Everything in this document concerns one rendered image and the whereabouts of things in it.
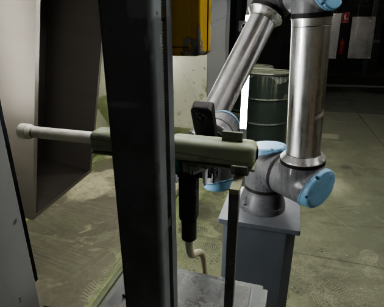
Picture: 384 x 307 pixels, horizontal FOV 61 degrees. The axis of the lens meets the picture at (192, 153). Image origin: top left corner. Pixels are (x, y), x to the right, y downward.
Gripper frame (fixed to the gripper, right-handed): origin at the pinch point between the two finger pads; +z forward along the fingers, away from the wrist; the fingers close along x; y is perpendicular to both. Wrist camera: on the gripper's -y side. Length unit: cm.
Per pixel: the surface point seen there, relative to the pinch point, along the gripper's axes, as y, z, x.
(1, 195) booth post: 14.1, -1.7, 46.5
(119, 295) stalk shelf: 30.3, 3.7, 13.8
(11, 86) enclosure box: -1, -58, 94
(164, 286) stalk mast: 8.9, 20.0, -3.4
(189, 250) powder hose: 18.8, -0.5, -0.5
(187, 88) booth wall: 34, -276, 85
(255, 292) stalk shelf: 30.3, -5.2, -14.0
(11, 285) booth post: 38, 1, 47
